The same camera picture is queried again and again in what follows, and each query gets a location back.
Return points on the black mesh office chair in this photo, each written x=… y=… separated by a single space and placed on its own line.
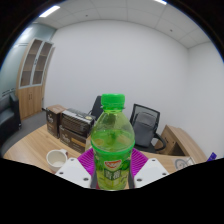
x=146 y=108

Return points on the long ceiling light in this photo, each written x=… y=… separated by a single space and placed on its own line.
x=49 y=11

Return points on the wooden glass-door shelf cabinet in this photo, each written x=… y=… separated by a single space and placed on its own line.
x=30 y=100

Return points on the wooden side desk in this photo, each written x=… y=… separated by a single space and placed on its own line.
x=181 y=140

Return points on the pink and white cup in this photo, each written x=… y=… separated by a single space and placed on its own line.
x=56 y=160

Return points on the black leather sofa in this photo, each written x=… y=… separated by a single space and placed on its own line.
x=8 y=116

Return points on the black appliance-print carton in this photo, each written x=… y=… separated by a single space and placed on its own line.
x=76 y=121

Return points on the green drink bottle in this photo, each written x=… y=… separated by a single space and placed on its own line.
x=113 y=143

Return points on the white round-print sheet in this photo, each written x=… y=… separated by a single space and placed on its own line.
x=183 y=164

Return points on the black padded office chair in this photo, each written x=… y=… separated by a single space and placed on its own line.
x=96 y=108

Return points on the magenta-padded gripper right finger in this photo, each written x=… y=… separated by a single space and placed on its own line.
x=150 y=170

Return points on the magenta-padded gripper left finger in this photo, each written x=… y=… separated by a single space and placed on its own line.
x=73 y=170

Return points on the wide dark brown carton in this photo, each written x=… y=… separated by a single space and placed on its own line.
x=71 y=141

